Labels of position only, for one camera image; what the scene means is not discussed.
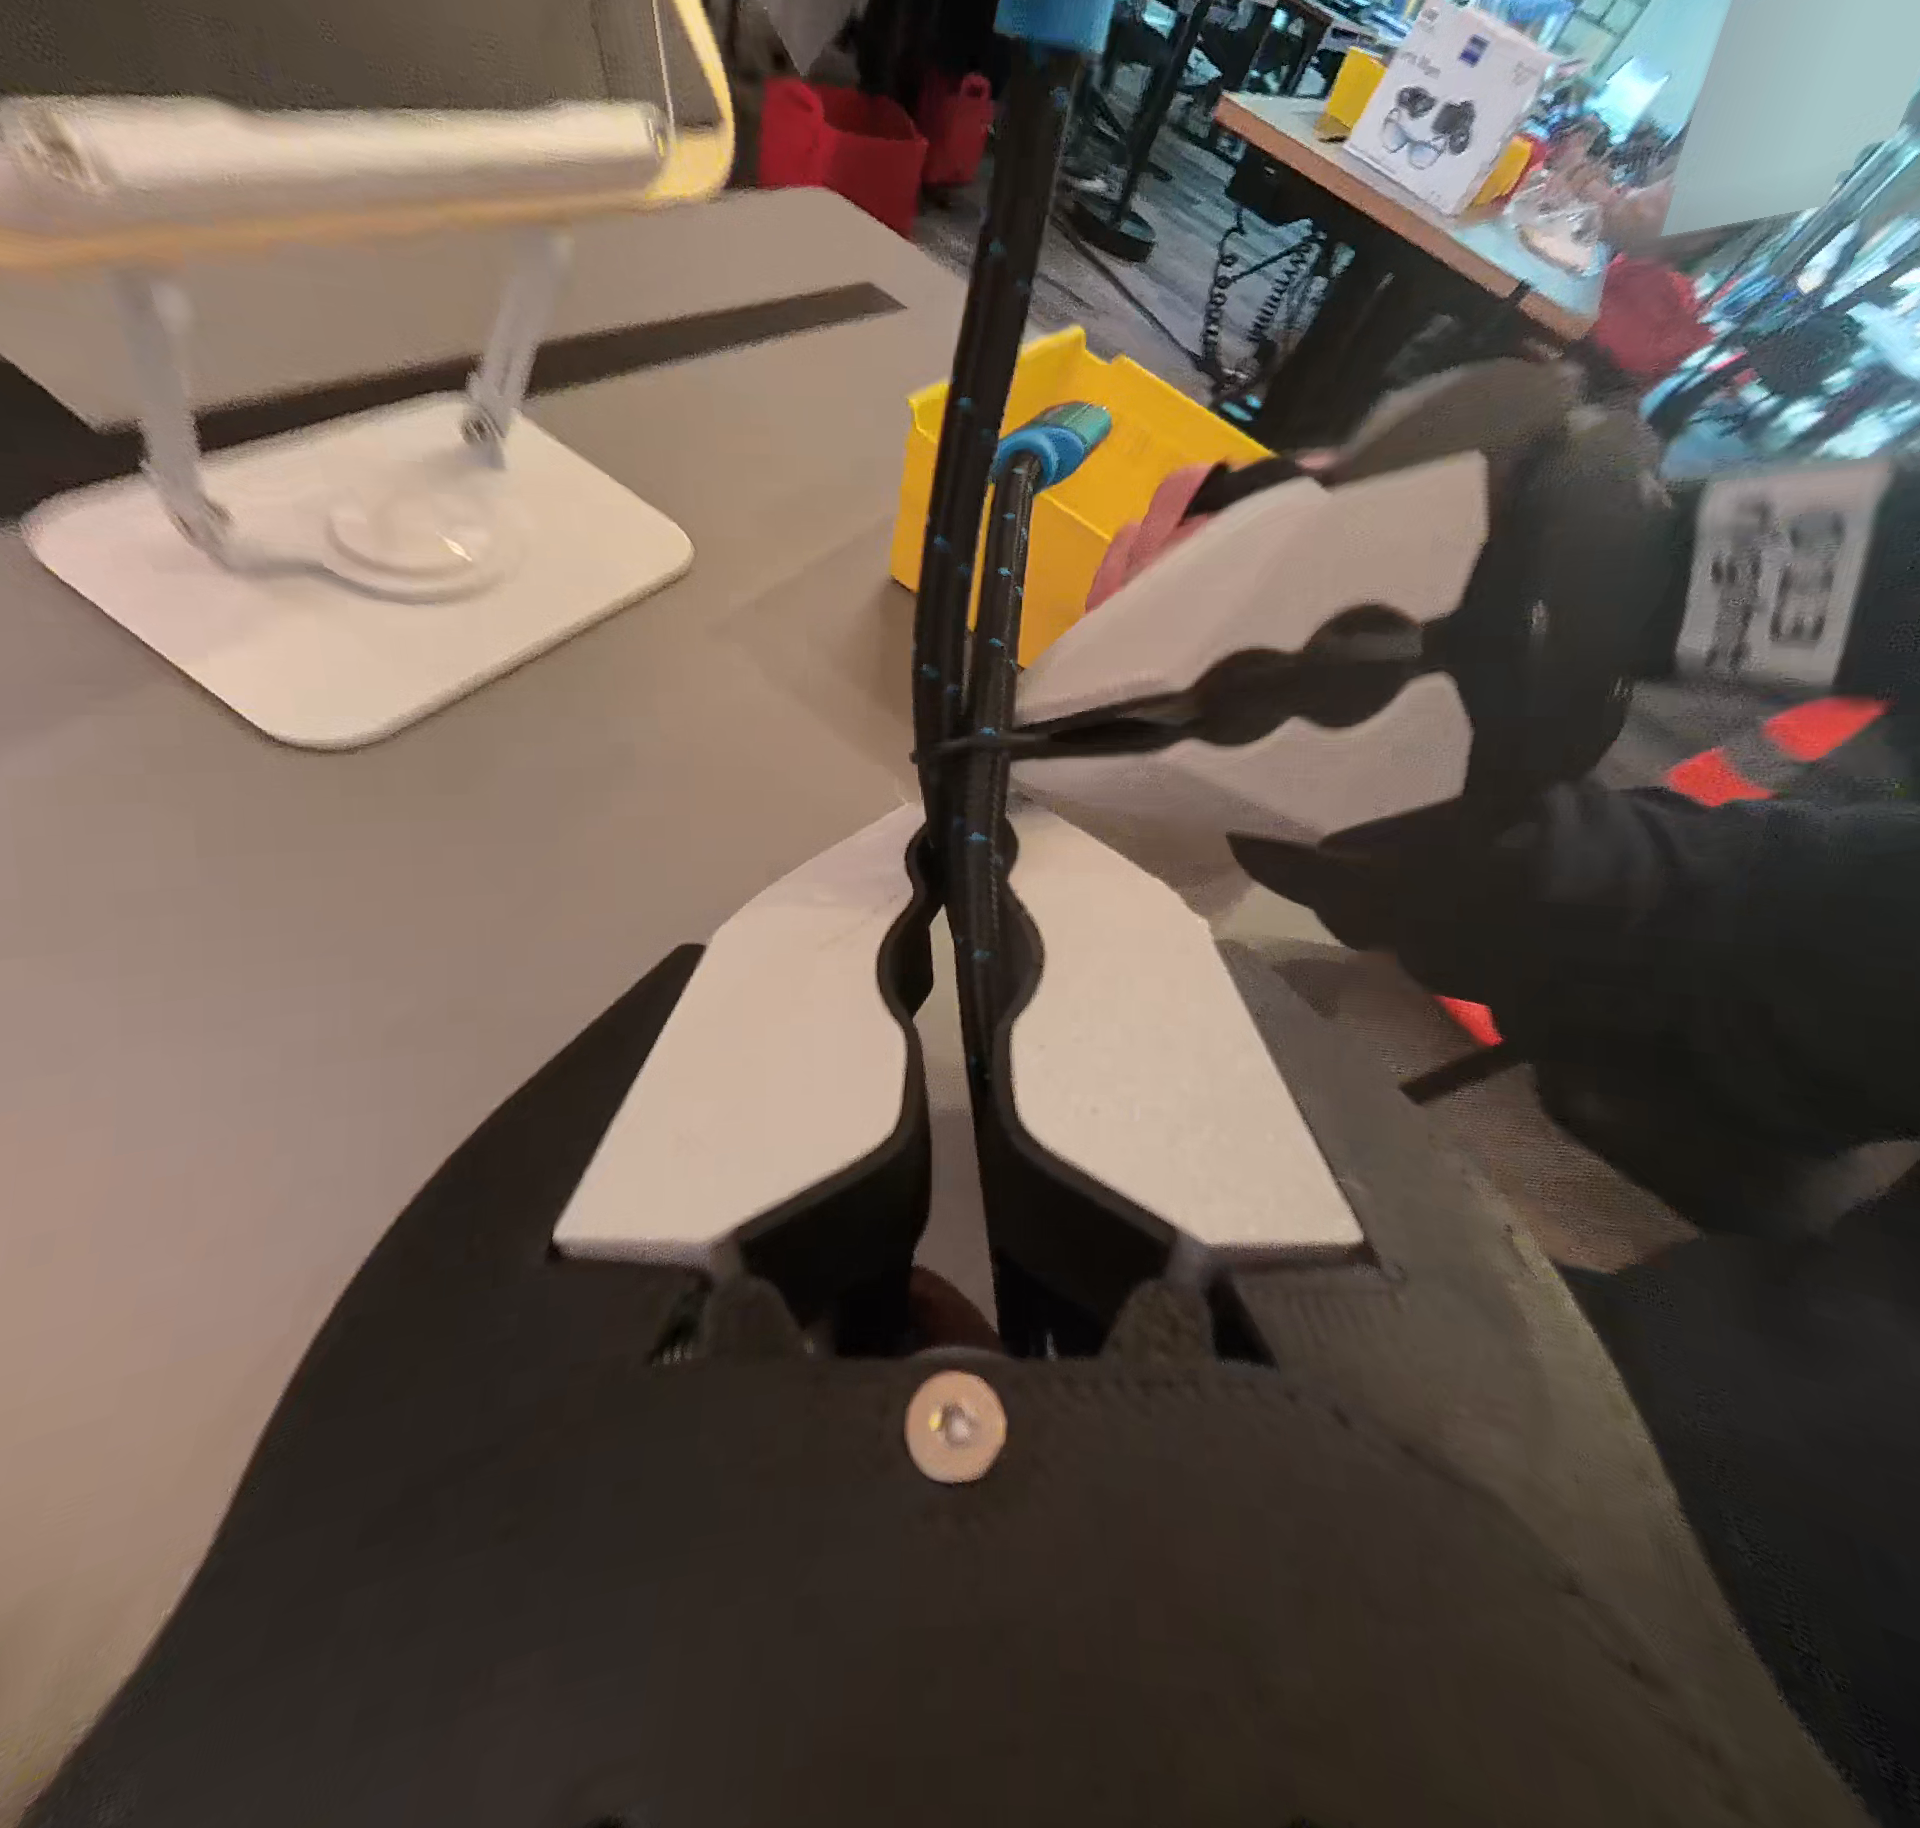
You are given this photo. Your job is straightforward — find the person's right hand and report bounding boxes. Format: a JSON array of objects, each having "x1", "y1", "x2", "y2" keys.
[{"x1": 1081, "y1": 464, "x2": 1296, "y2": 618}]

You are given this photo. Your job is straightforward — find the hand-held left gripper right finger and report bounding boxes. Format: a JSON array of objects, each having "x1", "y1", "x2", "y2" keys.
[{"x1": 984, "y1": 803, "x2": 1371, "y2": 1306}]

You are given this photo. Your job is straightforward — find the yellow plastic bin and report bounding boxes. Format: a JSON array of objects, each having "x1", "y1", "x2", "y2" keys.
[{"x1": 892, "y1": 327, "x2": 1287, "y2": 670}]

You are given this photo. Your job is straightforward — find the red plastic bin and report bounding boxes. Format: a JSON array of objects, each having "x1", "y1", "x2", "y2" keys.
[
  {"x1": 918, "y1": 70, "x2": 1003, "y2": 191},
  {"x1": 756, "y1": 77, "x2": 933, "y2": 234}
]

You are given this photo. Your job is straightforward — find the background wooden desk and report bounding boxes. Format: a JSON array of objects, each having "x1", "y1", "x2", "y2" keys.
[{"x1": 1210, "y1": 88, "x2": 1638, "y2": 467}]

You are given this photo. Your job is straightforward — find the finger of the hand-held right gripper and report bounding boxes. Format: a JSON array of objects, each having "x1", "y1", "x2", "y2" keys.
[
  {"x1": 1033, "y1": 448, "x2": 1497, "y2": 731},
  {"x1": 1019, "y1": 670, "x2": 1482, "y2": 851}
]

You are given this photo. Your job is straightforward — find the white printed carton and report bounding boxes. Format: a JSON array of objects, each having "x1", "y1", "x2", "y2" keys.
[{"x1": 1348, "y1": 0, "x2": 1562, "y2": 216}]

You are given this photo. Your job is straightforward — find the orange traffic cone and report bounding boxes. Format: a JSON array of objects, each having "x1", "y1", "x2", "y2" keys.
[{"x1": 1435, "y1": 695, "x2": 1899, "y2": 1050}]

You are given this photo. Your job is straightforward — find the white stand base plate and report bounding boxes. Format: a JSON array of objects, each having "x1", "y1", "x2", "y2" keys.
[{"x1": 0, "y1": 99, "x2": 698, "y2": 757}]

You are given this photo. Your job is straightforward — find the person's right forearm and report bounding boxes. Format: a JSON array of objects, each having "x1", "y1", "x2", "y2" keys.
[{"x1": 1224, "y1": 772, "x2": 1920, "y2": 1246}]

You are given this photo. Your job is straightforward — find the black braided hdmi cable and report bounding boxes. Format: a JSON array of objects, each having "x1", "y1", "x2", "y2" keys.
[{"x1": 911, "y1": 0, "x2": 1142, "y2": 1321}]

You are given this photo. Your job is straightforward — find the small yellow box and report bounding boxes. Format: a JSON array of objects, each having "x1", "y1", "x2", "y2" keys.
[{"x1": 1327, "y1": 44, "x2": 1401, "y2": 143}]

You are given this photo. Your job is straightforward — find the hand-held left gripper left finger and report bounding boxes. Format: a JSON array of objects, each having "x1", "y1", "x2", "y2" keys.
[{"x1": 553, "y1": 803, "x2": 933, "y2": 1306}]

